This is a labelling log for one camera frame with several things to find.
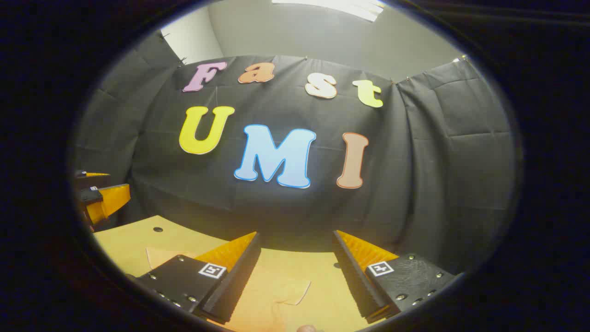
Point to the orange T-shirt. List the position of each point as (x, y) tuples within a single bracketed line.
[(276, 313)]

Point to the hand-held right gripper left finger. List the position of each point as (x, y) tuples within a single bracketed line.
[(239, 281)]

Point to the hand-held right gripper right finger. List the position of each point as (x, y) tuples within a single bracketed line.
[(357, 281)]

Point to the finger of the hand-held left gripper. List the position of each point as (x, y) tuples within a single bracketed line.
[(110, 200), (87, 180)]

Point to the black backdrop cloth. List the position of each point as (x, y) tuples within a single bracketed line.
[(299, 212)]

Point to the ceiling light panel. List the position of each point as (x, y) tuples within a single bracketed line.
[(341, 7)]

